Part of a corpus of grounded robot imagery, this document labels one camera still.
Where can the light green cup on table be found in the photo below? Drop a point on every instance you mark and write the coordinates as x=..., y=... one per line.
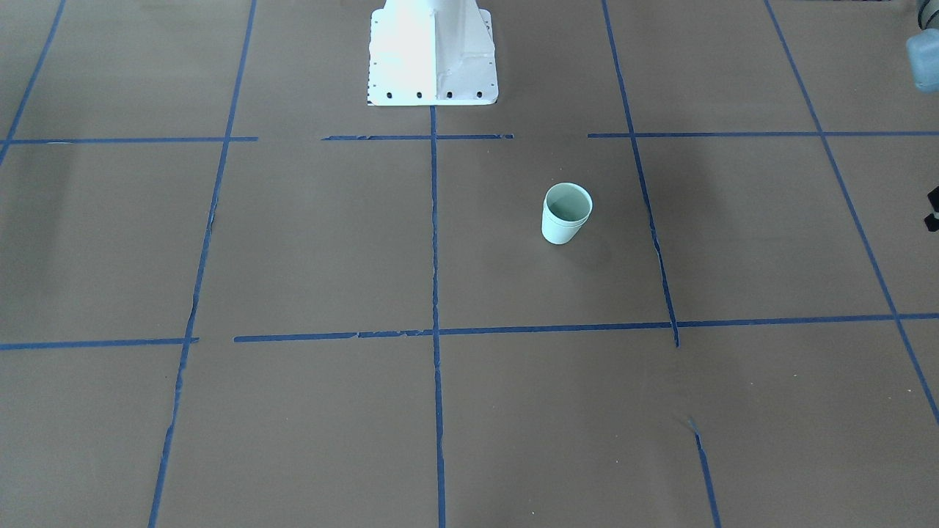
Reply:
x=559, y=231

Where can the light green cup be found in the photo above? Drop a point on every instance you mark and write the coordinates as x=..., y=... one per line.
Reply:
x=568, y=204
x=559, y=231

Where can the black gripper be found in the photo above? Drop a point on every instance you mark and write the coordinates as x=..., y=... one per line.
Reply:
x=934, y=209

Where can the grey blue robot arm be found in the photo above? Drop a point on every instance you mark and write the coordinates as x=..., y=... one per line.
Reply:
x=922, y=48

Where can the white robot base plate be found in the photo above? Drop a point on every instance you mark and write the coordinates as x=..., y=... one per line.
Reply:
x=425, y=53

